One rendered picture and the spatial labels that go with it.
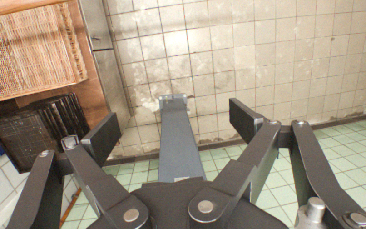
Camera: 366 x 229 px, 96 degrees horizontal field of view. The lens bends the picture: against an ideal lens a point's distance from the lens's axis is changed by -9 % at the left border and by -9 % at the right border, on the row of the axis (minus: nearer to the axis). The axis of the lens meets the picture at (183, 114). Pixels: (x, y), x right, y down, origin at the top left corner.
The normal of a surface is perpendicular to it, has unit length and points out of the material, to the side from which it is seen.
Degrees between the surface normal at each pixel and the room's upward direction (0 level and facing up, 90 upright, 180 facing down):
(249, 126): 92
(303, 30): 0
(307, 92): 0
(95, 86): 0
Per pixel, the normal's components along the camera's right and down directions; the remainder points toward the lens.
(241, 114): -0.99, 0.12
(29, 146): 0.08, 0.36
